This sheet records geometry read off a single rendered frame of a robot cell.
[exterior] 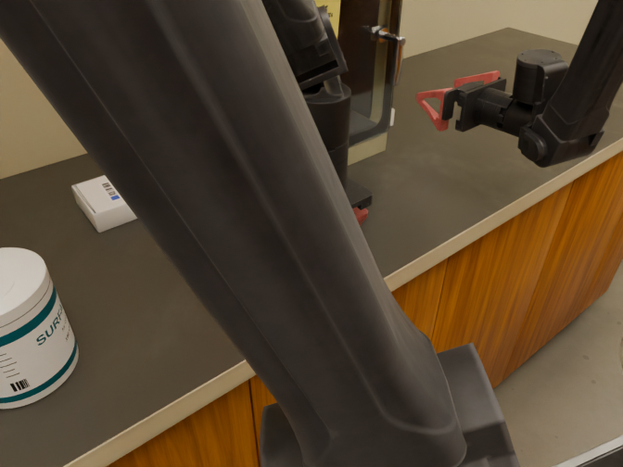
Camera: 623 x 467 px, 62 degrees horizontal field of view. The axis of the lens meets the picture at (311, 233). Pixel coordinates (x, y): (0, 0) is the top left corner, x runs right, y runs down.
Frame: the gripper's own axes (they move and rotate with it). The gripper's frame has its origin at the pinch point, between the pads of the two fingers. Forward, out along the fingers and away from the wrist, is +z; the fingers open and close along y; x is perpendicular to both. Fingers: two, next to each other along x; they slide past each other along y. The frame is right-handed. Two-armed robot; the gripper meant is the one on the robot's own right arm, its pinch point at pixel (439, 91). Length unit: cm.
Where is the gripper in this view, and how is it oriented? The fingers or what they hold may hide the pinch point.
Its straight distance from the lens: 94.6
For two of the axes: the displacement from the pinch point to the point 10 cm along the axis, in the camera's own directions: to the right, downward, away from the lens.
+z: -6.1, -4.4, 6.6
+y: -7.9, 3.8, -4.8
